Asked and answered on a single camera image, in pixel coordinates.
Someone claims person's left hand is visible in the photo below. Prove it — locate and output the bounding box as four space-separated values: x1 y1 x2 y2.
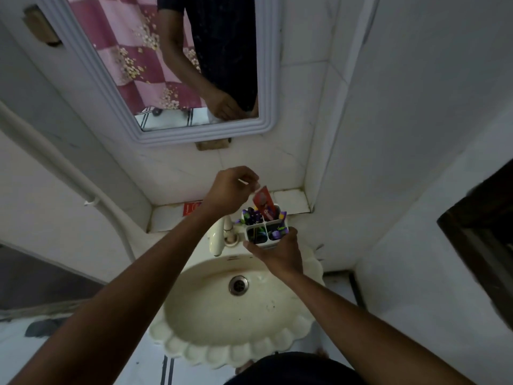
200 166 261 218

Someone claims person's right hand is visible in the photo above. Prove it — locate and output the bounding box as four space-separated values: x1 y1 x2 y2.
243 227 304 282

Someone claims white compartment organizer holder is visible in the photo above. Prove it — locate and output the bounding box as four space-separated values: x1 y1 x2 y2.
244 219 290 249

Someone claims red sachet packet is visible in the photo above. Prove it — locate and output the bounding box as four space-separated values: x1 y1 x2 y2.
253 186 274 222

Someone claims person's right forearm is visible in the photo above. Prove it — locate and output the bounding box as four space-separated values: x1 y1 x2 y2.
286 272 467 385

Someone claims person's left forearm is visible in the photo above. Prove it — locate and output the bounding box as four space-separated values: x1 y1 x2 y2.
7 204 217 385

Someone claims purple sachet packet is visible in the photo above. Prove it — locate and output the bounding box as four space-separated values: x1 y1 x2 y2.
236 208 265 226
268 211 289 241

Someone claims metal sink drain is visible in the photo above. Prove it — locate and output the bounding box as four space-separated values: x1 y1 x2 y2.
228 275 250 296

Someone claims white plastic faucet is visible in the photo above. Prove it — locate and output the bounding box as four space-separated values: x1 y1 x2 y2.
208 214 246 258

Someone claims brown wooden block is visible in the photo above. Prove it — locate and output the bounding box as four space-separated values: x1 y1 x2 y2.
195 138 232 151

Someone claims cream scalloped wash basin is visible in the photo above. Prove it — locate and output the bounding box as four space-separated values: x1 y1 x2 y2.
149 245 324 369

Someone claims white framed wall mirror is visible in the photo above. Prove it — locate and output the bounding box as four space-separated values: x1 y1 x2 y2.
38 0 280 147

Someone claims white wall pipe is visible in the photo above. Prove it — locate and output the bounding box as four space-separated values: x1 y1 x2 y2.
0 101 137 263

